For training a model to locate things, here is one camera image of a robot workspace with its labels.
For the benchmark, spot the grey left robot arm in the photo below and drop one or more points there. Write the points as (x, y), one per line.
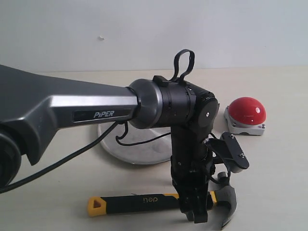
(34, 107)

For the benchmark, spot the yellow black claw hammer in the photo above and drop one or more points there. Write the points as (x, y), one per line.
(224, 196)

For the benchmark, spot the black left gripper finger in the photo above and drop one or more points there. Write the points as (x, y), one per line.
(187, 200)
(202, 202)

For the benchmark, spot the round steel plate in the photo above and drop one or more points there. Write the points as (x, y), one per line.
(150, 153)

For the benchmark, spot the red dome push button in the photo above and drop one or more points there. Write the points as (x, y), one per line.
(246, 115)

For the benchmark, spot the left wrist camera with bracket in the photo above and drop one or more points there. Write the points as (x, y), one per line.
(228, 152)

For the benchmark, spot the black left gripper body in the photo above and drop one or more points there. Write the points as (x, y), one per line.
(191, 166)

